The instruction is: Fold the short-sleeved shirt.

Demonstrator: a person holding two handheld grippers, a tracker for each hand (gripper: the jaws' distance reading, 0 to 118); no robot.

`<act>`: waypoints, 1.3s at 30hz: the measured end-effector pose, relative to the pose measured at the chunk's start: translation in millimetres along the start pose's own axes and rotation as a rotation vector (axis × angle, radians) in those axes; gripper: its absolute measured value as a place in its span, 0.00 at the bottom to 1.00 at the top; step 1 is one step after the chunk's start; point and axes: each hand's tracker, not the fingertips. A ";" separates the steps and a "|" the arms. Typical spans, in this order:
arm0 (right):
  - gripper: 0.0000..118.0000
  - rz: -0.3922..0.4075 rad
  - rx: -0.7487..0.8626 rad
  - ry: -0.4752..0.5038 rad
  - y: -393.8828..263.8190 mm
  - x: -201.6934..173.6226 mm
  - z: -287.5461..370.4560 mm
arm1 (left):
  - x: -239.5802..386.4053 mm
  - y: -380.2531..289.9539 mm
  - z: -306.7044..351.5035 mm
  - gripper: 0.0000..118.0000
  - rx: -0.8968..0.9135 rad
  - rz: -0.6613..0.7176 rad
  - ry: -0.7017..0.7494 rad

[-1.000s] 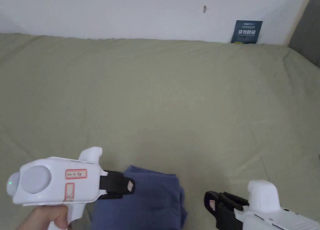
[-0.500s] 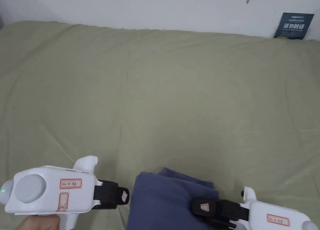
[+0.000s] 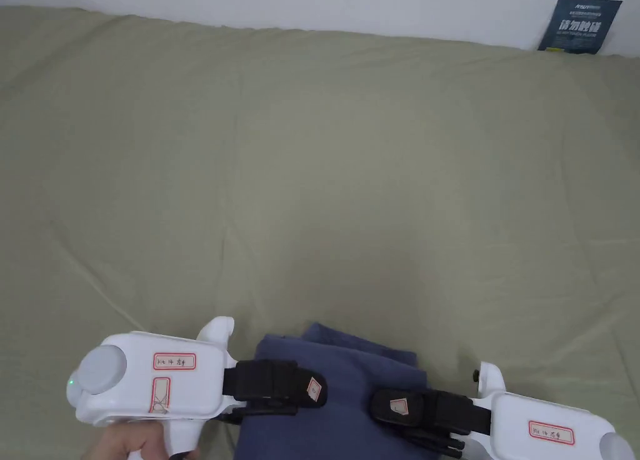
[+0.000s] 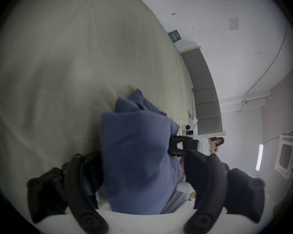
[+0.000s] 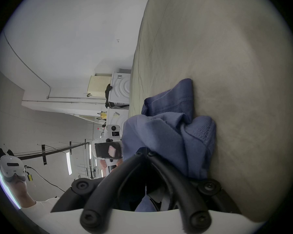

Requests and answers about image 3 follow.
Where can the dark blue garment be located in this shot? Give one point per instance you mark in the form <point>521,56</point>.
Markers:
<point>345,365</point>

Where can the dark blue sign card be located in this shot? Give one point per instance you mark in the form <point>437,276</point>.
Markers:
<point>580,27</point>

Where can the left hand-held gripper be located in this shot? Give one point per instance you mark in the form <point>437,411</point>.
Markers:
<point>190,385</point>

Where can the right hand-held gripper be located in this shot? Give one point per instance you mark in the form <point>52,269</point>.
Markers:
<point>540,420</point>

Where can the person's left hand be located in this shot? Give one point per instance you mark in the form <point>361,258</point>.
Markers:
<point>135,442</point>

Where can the bed with pale green sheet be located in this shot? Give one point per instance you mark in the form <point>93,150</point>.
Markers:
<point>310,170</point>

